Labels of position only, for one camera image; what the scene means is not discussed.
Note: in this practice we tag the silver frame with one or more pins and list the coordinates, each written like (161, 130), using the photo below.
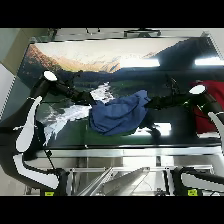
(126, 181)

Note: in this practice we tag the blue T-shirt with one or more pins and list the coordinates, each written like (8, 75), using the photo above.
(118, 115)

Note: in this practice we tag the red garment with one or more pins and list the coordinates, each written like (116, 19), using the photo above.
(210, 125)

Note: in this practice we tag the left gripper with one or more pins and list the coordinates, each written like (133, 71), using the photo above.
(86, 98)

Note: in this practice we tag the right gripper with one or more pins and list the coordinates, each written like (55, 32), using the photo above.
(154, 102)

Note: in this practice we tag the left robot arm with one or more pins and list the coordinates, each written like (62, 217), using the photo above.
(28, 123)

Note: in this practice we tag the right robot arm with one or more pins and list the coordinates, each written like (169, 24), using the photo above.
(213, 110)

